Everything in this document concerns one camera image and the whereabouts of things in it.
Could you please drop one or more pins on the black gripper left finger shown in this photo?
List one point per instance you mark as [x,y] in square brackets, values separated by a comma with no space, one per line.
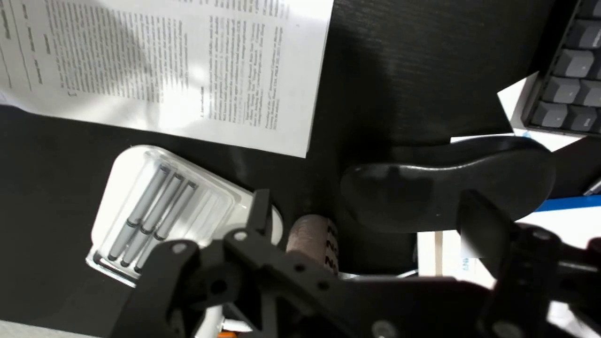
[259,217]

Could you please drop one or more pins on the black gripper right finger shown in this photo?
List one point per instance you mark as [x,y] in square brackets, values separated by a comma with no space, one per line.
[485,230]

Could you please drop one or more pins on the white blue box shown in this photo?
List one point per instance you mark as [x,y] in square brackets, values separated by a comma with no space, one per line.
[575,220]

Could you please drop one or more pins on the white desk lamp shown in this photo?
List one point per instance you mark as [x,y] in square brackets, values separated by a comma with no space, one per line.
[154,196]

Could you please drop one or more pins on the white printed paper sheet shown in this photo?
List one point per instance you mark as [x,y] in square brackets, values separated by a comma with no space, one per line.
[231,72]

